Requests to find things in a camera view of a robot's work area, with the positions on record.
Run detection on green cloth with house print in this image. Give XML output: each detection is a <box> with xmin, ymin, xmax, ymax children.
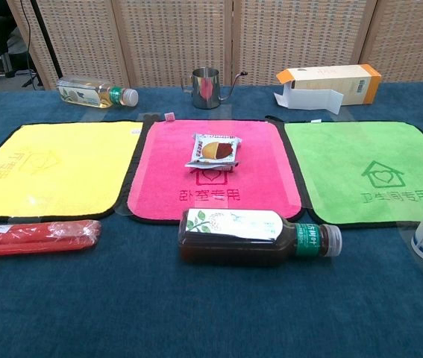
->
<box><xmin>265</xmin><ymin>115</ymin><xmax>423</xmax><ymax>229</ymax></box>

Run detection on orange and cream carton box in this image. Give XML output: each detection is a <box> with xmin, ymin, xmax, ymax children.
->
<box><xmin>273</xmin><ymin>64</ymin><xmax>383</xmax><ymax>115</ymax></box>

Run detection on wooden lattice folding screen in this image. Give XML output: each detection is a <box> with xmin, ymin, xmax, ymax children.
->
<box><xmin>6</xmin><ymin>0</ymin><xmax>423</xmax><ymax>91</ymax></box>

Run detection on light green tea bottle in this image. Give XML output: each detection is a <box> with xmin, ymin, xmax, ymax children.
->
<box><xmin>56</xmin><ymin>75</ymin><xmax>140</xmax><ymax>110</ymax></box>

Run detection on pink cloth with house print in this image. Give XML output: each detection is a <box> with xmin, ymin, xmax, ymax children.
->
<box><xmin>122</xmin><ymin>113</ymin><xmax>306</xmax><ymax>224</ymax></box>

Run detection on black tripod stand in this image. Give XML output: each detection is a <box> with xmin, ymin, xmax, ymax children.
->
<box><xmin>20</xmin><ymin>0</ymin><xmax>64</xmax><ymax>90</ymax></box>

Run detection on steel gooseneck pitcher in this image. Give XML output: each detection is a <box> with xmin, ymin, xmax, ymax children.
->
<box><xmin>181</xmin><ymin>67</ymin><xmax>249</xmax><ymax>110</ymax></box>

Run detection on red chopsticks in plastic wrap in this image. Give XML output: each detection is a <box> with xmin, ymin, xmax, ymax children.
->
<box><xmin>0</xmin><ymin>219</ymin><xmax>103</xmax><ymax>259</ymax></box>

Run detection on snack packet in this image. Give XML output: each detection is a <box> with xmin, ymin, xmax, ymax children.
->
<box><xmin>184</xmin><ymin>133</ymin><xmax>242</xmax><ymax>172</ymax></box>

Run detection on dark tea bottle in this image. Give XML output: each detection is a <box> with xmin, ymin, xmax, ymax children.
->
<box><xmin>178</xmin><ymin>207</ymin><xmax>343</xmax><ymax>268</ymax></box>

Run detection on yellow cloth with house print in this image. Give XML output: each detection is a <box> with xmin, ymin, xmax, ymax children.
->
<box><xmin>0</xmin><ymin>120</ymin><xmax>144</xmax><ymax>222</ymax></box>

